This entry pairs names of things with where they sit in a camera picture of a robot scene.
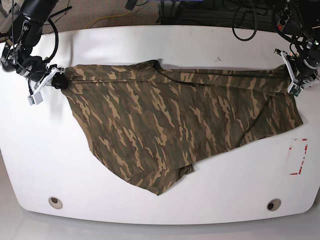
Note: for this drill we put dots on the black power strip red switch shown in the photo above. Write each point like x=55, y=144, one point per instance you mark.
x=284, y=16

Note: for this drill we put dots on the camouflage T-shirt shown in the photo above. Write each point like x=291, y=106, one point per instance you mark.
x=149, y=125

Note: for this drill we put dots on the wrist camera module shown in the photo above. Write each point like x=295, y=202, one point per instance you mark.
x=35, y=99
x=295, y=90

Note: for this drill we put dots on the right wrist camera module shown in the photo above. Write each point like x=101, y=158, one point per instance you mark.
x=35, y=99

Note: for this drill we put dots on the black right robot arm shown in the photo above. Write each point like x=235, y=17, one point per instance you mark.
x=23, y=35

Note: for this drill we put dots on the table cable grommet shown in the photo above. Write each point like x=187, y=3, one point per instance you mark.
x=273, y=205
x=55, y=203

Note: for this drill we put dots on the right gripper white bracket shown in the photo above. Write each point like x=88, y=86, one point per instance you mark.
x=58, y=80

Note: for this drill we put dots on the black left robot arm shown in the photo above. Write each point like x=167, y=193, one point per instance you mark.
x=303, y=43

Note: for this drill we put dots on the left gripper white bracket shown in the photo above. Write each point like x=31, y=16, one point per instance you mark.
x=302, y=69

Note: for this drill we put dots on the red tape rectangle marking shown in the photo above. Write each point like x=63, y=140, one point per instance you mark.
x=296, y=156

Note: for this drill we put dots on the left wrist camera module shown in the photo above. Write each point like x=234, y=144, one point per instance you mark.
x=295, y=90

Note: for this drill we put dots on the right table cable grommet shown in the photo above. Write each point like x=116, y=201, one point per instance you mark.
x=273, y=205

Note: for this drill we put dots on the left table cable grommet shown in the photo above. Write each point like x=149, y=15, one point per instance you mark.
x=55, y=203

